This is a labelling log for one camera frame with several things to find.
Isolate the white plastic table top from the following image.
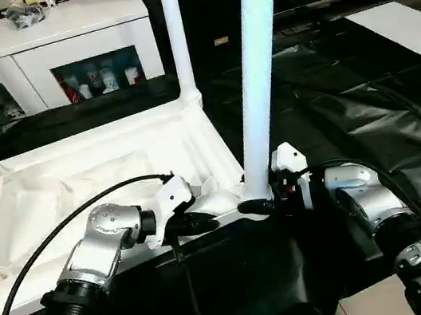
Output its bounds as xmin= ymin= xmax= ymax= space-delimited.
xmin=0 ymin=80 xmax=286 ymax=315

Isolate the black work surface mat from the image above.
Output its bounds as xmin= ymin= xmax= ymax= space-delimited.
xmin=0 ymin=0 xmax=421 ymax=315

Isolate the white flat side panel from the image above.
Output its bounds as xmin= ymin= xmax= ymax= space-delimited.
xmin=344 ymin=0 xmax=421 ymax=91

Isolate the white glass-door cabinet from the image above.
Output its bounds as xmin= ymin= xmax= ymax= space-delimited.
xmin=0 ymin=0 xmax=171 ymax=134

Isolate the small grey cabinet ornament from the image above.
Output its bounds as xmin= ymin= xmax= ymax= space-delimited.
xmin=5 ymin=1 xmax=50 ymax=32

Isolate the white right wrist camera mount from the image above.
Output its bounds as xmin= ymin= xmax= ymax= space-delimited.
xmin=267 ymin=140 xmax=318 ymax=216

